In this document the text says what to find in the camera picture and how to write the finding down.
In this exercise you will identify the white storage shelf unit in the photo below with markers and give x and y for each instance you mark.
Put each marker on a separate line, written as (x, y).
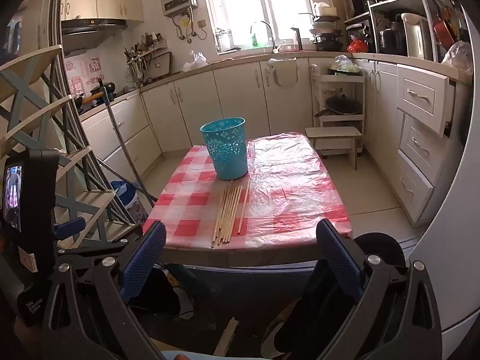
(393, 0)

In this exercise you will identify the wall socket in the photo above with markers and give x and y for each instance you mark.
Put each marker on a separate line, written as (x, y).
(202, 23)

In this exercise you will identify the white step stool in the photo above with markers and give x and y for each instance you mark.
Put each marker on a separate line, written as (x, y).
(332, 132)

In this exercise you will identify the bag of green vegetables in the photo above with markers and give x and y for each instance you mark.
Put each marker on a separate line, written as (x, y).
(345, 66)

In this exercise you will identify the red checkered plastic tablecloth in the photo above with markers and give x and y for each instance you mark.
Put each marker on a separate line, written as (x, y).
(292, 180)

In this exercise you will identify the red patterned wall stickers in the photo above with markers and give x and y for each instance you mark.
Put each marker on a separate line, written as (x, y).
(92, 65)

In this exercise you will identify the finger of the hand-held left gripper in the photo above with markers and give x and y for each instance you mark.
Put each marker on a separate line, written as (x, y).
(71, 228)
(97, 247)

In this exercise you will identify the stack of pots and dishes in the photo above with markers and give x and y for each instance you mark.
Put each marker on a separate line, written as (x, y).
(326, 32)

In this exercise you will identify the green dish soap bottle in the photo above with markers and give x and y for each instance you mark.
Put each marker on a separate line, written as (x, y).
(255, 42)

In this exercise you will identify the white electric thermos pot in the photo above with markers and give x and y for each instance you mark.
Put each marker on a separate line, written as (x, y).
(410, 33)

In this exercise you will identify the black wok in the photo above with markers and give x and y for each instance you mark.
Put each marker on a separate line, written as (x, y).
(341, 105)

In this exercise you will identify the black microwave oven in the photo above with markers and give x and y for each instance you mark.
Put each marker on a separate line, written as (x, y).
(360, 3)

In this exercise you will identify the grey range hood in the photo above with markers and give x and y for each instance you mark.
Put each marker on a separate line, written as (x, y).
(93, 26)

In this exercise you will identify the red pot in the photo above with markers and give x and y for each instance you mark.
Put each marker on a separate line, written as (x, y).
(444, 32)

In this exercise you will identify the teal perforated metal bucket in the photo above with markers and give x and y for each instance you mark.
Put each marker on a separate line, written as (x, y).
(225, 150)

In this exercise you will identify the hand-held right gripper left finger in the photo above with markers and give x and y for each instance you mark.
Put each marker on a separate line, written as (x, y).
(144, 255)

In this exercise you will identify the light blue clothing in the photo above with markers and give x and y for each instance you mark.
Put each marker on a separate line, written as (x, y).
(176, 356)

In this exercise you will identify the chrome faucet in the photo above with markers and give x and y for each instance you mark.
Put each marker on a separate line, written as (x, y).
(268, 26)

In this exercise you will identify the clear plastic bag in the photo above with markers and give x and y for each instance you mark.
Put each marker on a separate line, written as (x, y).
(457, 58)

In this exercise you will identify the bunch of wooden chopsticks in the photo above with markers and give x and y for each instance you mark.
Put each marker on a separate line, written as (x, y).
(228, 210)

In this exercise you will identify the white base cabinets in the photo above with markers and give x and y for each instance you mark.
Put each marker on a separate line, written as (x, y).
(232, 97)

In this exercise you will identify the wall utensil rack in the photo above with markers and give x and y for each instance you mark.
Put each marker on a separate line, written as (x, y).
(144, 54)

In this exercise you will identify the kitchen window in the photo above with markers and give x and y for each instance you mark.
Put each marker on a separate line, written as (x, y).
(240, 0)

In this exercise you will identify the floral waste bin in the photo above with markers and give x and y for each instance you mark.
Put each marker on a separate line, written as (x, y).
(137, 212)

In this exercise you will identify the red plastic bag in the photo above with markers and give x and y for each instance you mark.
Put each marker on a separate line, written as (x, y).
(357, 47)

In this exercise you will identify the white slatted trolley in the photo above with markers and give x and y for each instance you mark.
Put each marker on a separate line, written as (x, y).
(345, 79)

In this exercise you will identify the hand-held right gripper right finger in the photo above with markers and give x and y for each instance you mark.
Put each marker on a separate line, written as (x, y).
(339, 258)

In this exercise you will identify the white drawer unit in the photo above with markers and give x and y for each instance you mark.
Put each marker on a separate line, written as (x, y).
(420, 97)

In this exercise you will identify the blue white plastic bag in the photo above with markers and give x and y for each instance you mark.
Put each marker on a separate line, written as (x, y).
(122, 193)

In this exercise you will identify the flat wooden stick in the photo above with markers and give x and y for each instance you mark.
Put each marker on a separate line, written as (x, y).
(228, 335)

